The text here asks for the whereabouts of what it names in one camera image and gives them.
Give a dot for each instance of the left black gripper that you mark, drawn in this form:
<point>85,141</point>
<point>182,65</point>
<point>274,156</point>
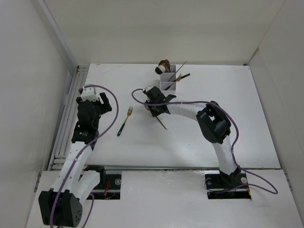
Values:
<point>104,107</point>

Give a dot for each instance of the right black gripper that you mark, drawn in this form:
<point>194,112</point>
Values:
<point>154,113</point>

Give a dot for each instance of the gold fork green handle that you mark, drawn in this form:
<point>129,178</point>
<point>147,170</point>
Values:
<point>129,112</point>
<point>174,82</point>

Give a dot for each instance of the beige spoon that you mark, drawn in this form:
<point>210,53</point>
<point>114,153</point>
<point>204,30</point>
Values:
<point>162,68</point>

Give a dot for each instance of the black spoon wooden handle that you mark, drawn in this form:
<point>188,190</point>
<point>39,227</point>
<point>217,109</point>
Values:
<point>158,70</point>

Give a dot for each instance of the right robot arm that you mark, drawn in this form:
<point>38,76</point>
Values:
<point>213,122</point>

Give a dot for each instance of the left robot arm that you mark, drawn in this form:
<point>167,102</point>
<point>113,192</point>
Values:
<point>62,205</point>

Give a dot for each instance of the white three-compartment utensil holder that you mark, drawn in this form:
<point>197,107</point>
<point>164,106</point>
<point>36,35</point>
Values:
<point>166,79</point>

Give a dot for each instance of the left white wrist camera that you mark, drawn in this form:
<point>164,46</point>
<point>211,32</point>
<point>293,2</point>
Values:
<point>87,94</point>

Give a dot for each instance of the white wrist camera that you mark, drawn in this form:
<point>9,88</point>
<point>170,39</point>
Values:
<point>87,94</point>
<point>147,89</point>

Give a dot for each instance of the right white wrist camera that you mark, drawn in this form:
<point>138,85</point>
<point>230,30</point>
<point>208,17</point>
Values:
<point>147,89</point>

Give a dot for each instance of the aluminium rail front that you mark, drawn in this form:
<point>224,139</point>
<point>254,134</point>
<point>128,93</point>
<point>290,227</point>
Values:
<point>146,168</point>

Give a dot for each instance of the aluminium rail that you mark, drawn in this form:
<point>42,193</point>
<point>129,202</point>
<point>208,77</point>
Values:
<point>146,168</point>
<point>66,117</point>

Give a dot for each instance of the aluminium rail left side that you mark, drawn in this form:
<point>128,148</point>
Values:
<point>66,117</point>

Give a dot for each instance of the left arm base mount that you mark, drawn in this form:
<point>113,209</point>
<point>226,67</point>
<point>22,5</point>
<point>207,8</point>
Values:
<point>109,187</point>

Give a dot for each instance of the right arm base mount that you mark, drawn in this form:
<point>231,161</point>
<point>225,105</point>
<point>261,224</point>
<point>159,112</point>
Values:
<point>223,187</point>

